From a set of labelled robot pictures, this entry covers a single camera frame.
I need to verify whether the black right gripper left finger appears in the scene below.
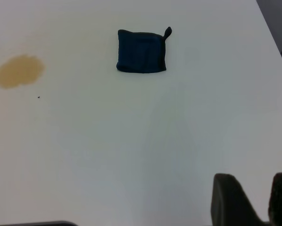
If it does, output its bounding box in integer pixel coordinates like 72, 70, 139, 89
211, 173, 270, 226

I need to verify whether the dark blue cloth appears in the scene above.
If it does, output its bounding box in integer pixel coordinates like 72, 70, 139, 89
116, 26, 172, 74

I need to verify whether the brown coffee spill stain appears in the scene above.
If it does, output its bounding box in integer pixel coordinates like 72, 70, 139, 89
0, 54, 46, 89

